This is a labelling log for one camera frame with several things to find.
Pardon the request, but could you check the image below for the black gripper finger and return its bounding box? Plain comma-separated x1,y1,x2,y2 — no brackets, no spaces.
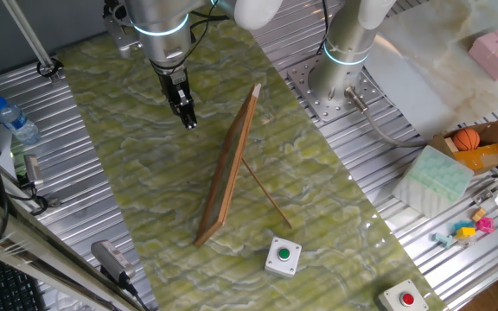
182,95,198,129
171,101,195,130

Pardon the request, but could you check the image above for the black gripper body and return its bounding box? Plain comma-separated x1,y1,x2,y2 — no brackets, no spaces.
156,67,195,114

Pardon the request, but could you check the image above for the white green button box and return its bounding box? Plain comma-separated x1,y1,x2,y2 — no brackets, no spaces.
264,236,303,279

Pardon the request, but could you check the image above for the white red button box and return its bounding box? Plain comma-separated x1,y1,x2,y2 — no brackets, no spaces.
377,279,430,311

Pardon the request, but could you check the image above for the green marble pattern mat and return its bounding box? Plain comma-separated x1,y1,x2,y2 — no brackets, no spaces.
56,0,447,311

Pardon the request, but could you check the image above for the white metal pole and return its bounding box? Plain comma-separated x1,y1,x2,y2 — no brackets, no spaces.
1,0,62,84

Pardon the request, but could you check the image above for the clear water bottle blue cap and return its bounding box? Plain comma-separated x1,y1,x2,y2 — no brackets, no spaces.
0,95,42,146

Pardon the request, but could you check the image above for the white marble pattern sheet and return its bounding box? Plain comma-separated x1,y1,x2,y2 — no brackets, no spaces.
363,0,498,142

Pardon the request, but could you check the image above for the small orange basketball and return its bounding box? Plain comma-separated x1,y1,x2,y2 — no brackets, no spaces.
452,127,482,152

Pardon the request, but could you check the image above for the teal toy piece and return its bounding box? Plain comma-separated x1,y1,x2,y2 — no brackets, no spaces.
431,232,454,250

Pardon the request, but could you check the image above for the orange translucent plastic piece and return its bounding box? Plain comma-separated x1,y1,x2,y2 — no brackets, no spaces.
453,143,498,172

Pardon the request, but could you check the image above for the blue toy piece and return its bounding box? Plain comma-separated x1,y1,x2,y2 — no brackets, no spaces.
453,219,475,234

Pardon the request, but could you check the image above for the brown cardboard box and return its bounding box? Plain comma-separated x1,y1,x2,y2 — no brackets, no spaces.
430,119,498,176

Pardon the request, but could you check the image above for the pink toy piece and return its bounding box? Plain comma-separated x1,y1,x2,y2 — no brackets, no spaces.
476,216,496,234

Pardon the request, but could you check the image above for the wooden picture frame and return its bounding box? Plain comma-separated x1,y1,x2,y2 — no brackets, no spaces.
194,83,293,248

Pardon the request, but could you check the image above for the silver camera mount bracket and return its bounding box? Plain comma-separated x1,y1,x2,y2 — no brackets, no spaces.
103,12,143,60

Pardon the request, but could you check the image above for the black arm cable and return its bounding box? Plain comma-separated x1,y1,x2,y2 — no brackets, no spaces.
183,0,332,66

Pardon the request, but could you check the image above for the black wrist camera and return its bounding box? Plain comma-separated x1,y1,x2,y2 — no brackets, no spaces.
103,0,127,21

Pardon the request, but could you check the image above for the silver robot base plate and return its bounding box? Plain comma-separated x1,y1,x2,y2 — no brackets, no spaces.
285,55,388,123

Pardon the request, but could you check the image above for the black ring cable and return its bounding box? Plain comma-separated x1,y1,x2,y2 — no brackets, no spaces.
35,58,65,79

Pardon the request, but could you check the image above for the small silver camera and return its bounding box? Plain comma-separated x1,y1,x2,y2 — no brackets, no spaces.
22,154,45,187

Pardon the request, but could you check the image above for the grey camera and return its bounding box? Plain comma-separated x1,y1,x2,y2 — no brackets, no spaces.
91,239,137,286

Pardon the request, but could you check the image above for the black camera stand cable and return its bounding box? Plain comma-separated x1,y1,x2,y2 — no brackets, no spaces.
99,265,150,311

